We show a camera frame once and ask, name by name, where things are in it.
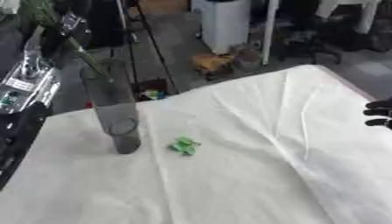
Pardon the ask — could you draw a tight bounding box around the dark bag with colourful items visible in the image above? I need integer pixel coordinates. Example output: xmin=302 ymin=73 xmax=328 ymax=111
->
xmin=129 ymin=78 xmax=173 ymax=102

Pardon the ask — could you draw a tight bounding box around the black tripod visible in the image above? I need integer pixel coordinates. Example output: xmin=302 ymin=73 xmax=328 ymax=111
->
xmin=115 ymin=0 xmax=181 ymax=95

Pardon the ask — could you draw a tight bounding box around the black office chair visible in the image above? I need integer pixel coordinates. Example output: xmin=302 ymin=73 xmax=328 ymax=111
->
xmin=276 ymin=27 xmax=345 ymax=66

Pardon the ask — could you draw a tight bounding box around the white post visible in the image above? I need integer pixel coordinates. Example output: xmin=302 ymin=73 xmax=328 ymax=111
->
xmin=260 ymin=0 xmax=282 ymax=66

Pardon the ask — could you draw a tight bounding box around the small green leaf piece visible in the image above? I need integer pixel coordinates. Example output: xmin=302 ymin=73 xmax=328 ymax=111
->
xmin=168 ymin=135 xmax=202 ymax=157

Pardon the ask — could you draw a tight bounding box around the white cabinet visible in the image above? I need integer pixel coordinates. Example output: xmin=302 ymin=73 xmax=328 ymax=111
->
xmin=191 ymin=0 xmax=253 ymax=55

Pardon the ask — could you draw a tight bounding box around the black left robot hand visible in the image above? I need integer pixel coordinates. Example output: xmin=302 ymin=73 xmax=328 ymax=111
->
xmin=38 ymin=12 xmax=95 ymax=60

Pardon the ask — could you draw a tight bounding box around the tall grey glass vase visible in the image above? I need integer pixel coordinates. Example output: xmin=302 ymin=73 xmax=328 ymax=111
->
xmin=78 ymin=58 xmax=143 ymax=155

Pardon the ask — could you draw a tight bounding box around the green flower stem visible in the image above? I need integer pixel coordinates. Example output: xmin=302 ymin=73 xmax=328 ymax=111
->
xmin=18 ymin=0 xmax=116 ymax=83

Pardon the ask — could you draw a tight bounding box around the white table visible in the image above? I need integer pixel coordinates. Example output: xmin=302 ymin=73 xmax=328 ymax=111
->
xmin=313 ymin=0 xmax=383 ymax=35

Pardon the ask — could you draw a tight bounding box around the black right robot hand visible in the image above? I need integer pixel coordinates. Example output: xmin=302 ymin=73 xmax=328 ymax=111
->
xmin=361 ymin=97 xmax=392 ymax=130

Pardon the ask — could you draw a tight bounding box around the yellow-brown bag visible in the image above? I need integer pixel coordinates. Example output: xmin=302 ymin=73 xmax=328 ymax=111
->
xmin=190 ymin=53 xmax=238 ymax=81

